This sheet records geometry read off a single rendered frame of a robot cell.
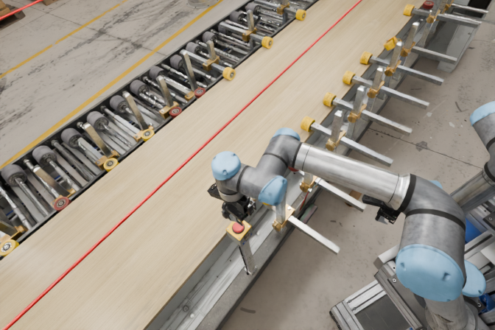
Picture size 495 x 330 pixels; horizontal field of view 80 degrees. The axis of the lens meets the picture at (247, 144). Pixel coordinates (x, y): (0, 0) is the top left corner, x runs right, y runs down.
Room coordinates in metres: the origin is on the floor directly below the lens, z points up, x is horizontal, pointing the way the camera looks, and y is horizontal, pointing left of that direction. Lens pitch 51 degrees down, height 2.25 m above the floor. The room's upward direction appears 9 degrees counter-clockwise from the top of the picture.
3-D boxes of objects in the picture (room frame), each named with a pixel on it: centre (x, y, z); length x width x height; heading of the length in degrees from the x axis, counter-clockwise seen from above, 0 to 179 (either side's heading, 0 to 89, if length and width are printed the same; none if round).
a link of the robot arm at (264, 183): (0.40, -0.03, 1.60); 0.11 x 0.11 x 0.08; 57
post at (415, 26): (1.67, -1.19, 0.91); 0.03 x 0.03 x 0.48; 44
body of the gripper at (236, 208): (0.44, 0.06, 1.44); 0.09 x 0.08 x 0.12; 43
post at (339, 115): (0.98, -0.47, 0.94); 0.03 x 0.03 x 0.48; 44
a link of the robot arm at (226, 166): (0.44, 0.06, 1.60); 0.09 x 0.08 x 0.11; 57
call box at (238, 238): (0.45, 0.08, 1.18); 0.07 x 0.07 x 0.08; 44
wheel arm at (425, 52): (1.61, -1.31, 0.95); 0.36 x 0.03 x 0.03; 44
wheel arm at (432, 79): (1.48, -1.08, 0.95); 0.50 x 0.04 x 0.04; 44
